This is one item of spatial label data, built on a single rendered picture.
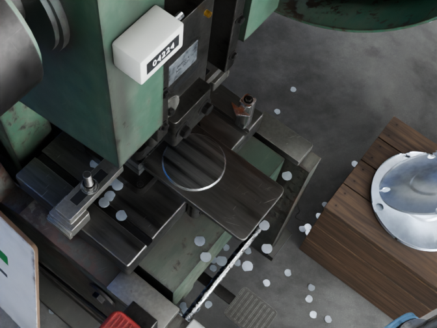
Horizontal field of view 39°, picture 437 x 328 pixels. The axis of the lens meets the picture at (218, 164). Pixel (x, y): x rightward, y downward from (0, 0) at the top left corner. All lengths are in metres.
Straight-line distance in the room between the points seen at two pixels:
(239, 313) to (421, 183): 0.60
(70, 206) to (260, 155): 0.44
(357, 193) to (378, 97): 0.69
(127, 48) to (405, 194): 1.13
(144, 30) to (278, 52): 1.72
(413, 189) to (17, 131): 0.98
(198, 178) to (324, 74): 1.24
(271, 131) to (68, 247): 0.51
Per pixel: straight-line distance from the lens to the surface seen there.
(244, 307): 1.74
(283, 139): 1.40
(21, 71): 0.62
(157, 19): 0.66
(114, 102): 0.72
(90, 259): 1.29
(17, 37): 0.61
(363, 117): 2.27
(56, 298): 1.89
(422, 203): 1.60
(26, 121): 1.24
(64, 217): 1.19
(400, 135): 1.85
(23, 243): 1.38
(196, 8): 0.89
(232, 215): 1.15
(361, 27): 1.12
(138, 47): 0.63
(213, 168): 1.18
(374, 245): 1.69
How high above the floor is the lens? 1.84
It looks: 63 degrees down
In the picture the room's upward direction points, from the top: 11 degrees clockwise
